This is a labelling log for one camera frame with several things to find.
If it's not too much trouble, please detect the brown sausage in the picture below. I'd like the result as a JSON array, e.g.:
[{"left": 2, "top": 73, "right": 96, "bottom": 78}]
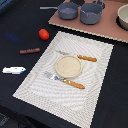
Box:
[{"left": 19, "top": 48, "right": 41, "bottom": 55}]

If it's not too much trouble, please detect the red tomato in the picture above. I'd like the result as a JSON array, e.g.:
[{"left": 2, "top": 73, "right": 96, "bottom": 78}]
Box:
[{"left": 39, "top": 29, "right": 49, "bottom": 40}]

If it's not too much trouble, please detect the white and blue fish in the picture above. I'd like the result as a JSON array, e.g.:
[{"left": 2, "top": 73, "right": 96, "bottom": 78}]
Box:
[{"left": 2, "top": 67, "right": 26, "bottom": 74}]

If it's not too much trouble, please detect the grey frying pan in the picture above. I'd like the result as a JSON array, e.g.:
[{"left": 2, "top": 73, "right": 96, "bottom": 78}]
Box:
[{"left": 39, "top": 1, "right": 80, "bottom": 20}]

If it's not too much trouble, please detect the round beige plate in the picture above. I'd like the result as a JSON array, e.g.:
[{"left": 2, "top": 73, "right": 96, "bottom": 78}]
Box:
[{"left": 55, "top": 55, "right": 83, "bottom": 78}]

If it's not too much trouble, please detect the woven beige placemat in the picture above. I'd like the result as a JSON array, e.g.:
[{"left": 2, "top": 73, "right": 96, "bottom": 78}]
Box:
[{"left": 13, "top": 31, "right": 113, "bottom": 128}]

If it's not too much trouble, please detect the grey saucepan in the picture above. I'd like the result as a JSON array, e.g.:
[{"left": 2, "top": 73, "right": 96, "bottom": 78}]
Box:
[{"left": 80, "top": 0, "right": 105, "bottom": 25}]

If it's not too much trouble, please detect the brown wooden board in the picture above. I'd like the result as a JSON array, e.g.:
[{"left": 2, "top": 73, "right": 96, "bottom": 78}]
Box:
[{"left": 49, "top": 0, "right": 128, "bottom": 43}]

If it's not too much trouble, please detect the beige bowl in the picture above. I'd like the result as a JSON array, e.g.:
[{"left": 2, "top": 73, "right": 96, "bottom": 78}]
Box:
[{"left": 118, "top": 4, "right": 128, "bottom": 30}]

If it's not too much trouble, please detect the knife with wooden handle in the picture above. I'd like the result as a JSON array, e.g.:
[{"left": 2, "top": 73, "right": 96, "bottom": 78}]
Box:
[{"left": 56, "top": 50, "right": 97, "bottom": 62}]

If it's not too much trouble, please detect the fork with wooden handle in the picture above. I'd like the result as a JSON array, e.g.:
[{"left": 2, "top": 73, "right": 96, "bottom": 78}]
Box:
[{"left": 44, "top": 71, "right": 85, "bottom": 89}]

